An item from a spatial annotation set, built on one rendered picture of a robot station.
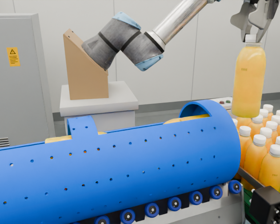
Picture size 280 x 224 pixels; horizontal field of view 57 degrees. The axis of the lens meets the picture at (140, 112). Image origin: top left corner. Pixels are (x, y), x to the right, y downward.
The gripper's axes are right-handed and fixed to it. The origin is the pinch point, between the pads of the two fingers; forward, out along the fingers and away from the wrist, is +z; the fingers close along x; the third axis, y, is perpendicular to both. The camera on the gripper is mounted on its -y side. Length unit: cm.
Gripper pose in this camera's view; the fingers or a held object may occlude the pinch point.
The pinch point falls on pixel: (253, 37)
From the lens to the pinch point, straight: 71.8
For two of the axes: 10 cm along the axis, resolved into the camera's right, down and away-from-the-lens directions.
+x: 3.4, 2.6, -9.0
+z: -1.0, 9.7, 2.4
